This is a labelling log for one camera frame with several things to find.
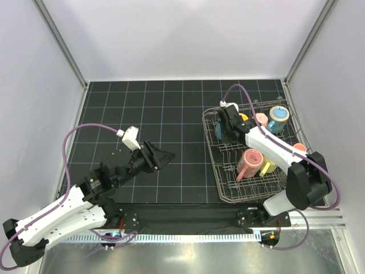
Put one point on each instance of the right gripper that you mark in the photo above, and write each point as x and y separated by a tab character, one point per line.
224	115

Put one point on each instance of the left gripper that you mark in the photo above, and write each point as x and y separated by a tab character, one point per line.
149	157

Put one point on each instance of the yellow mug black handle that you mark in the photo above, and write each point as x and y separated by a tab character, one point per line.
244	117

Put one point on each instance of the white mug blue handle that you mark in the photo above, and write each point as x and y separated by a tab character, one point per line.
217	130

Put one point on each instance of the pink faceted mug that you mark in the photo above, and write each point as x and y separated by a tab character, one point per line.
262	119

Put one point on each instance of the blue butterfly mug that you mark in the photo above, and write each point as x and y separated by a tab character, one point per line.
278	116

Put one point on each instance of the cream yellow faceted mug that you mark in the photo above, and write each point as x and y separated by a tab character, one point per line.
266	168

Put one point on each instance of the brown floral mug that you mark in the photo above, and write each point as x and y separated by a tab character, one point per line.
300	147

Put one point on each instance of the clear glass tumbler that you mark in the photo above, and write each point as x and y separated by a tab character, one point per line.
282	180

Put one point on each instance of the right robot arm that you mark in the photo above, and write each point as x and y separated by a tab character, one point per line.
307	177

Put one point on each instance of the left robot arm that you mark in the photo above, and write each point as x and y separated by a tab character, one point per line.
87	205

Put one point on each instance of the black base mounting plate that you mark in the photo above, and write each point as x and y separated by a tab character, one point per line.
192	219

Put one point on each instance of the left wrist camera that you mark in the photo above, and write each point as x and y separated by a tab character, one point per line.
129	136

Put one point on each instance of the grey wire dish rack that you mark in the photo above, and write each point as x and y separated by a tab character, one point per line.
225	157

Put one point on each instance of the white slotted cable duct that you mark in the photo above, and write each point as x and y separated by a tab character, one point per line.
89	237

